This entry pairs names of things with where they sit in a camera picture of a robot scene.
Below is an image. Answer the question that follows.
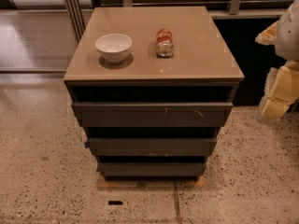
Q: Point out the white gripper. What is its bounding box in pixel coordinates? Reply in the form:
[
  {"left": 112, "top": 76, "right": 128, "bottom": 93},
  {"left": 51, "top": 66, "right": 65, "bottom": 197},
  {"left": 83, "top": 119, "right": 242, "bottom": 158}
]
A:
[{"left": 255, "top": 21, "right": 299, "bottom": 120}]

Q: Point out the grey top drawer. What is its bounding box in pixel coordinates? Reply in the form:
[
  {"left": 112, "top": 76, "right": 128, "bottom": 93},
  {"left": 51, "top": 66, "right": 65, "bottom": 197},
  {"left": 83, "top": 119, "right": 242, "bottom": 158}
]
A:
[{"left": 72, "top": 103, "right": 233, "bottom": 128}]

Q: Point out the grey drawer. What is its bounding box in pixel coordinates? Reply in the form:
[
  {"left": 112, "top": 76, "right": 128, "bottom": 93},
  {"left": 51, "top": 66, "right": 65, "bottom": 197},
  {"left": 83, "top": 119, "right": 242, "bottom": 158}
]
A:
[
  {"left": 72, "top": 103, "right": 233, "bottom": 128},
  {"left": 98, "top": 163, "right": 206, "bottom": 177},
  {"left": 87, "top": 138, "right": 217, "bottom": 157}
]

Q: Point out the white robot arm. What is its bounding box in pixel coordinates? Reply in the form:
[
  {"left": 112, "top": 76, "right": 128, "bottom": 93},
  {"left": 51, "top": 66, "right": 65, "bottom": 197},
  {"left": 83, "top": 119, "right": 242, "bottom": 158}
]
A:
[{"left": 255, "top": 0, "right": 299, "bottom": 124}]

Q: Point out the grey middle drawer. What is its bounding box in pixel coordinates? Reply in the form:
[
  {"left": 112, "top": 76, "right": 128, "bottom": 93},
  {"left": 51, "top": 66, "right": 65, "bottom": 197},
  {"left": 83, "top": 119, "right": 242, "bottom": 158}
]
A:
[{"left": 87, "top": 138, "right": 217, "bottom": 157}]

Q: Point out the grey bottom drawer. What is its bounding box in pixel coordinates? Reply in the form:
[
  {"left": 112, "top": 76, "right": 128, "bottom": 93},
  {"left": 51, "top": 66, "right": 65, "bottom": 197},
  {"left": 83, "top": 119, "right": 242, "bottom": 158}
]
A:
[{"left": 98, "top": 163, "right": 206, "bottom": 177}]

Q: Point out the red soda can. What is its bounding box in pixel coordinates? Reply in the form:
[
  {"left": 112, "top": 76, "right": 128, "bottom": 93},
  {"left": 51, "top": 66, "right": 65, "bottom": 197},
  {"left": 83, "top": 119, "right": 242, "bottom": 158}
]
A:
[{"left": 156, "top": 29, "right": 174, "bottom": 58}]

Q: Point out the white ceramic bowl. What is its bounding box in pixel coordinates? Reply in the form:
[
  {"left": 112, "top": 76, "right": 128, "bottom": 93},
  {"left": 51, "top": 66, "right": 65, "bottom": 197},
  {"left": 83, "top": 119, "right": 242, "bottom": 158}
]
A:
[{"left": 95, "top": 34, "right": 133, "bottom": 63}]

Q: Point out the blue tape piece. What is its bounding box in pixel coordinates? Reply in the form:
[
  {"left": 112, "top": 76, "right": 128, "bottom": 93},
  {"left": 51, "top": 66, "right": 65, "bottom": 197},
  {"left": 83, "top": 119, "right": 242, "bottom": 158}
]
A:
[{"left": 84, "top": 141, "right": 89, "bottom": 148}]

